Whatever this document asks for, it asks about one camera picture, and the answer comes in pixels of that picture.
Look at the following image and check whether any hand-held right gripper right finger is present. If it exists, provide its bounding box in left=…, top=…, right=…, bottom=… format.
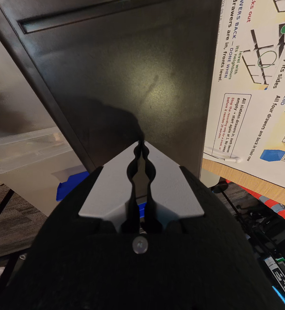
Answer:
left=141, top=140, right=205, bottom=233

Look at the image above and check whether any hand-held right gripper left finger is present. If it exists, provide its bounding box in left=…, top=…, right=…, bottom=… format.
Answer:
left=78, top=140, right=142, bottom=233

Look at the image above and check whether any clear plastic drawer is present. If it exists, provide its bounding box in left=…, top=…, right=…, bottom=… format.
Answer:
left=0, top=126, right=69, bottom=175

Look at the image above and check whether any black drawer cabinet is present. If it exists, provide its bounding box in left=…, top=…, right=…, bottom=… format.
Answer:
left=0, top=0, right=222, bottom=199

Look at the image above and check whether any blue plastic bin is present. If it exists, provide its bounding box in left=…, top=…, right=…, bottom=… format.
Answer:
left=56, top=171, right=90, bottom=202

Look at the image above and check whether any black caster wheel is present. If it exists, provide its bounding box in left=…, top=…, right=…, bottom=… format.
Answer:
left=211, top=182, right=229, bottom=195

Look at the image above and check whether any round wooden table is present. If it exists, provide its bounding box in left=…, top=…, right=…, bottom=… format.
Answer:
left=201, top=157, right=285, bottom=210

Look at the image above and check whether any orange safety vest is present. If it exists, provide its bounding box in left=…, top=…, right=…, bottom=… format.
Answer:
left=225, top=179, right=285, bottom=229

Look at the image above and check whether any printed instruction sheet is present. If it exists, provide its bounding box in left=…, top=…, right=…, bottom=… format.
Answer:
left=202, top=0, right=285, bottom=192

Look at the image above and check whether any black device with printed tag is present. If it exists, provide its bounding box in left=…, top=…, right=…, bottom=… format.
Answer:
left=263, top=256, right=285, bottom=308

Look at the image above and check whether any white-tipped wire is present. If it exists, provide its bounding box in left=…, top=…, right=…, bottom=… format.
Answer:
left=203, top=147, right=243, bottom=163

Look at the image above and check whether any black metal frame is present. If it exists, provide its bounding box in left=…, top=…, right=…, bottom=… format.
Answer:
left=0, top=189, right=15, bottom=234

